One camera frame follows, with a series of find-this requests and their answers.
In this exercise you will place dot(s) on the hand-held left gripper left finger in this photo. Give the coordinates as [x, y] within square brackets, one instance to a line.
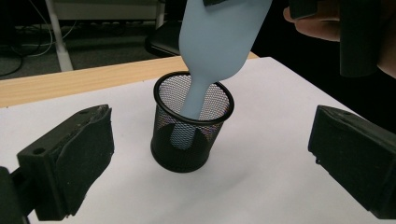
[71, 161]

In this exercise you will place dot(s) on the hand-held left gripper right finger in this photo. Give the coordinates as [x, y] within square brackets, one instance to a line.
[355, 161]

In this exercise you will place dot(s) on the light blue hairbrush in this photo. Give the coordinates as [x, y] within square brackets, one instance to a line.
[218, 40]

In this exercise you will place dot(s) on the black mesh pen cup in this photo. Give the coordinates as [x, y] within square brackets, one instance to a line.
[180, 158]

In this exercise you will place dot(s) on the black folding chair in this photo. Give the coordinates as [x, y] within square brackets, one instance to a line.
[165, 40]

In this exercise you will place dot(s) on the white table mat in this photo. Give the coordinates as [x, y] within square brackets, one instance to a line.
[264, 155]

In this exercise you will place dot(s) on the beige desk with white legs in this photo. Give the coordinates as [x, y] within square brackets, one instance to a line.
[60, 46]

